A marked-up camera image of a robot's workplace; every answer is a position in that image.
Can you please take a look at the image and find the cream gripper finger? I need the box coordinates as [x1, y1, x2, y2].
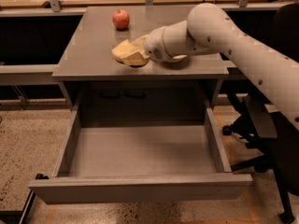
[131, 35, 147, 50]
[121, 49, 150, 66]

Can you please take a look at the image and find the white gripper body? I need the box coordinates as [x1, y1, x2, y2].
[143, 26, 170, 62]

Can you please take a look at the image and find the yellow sponge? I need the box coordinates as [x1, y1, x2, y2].
[111, 39, 138, 63]

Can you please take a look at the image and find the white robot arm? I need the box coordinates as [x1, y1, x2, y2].
[113, 4, 299, 129]

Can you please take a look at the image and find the grey cabinet with top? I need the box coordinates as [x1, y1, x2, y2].
[53, 7, 227, 128]

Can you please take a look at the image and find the open grey top drawer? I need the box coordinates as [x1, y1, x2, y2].
[29, 88, 252, 204]

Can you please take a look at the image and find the white paper bowl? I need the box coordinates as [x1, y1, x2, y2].
[167, 55, 188, 63]

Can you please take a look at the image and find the red apple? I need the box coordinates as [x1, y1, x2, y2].
[112, 9, 130, 30]

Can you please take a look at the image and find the black office chair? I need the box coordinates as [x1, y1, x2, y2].
[222, 3, 299, 224]

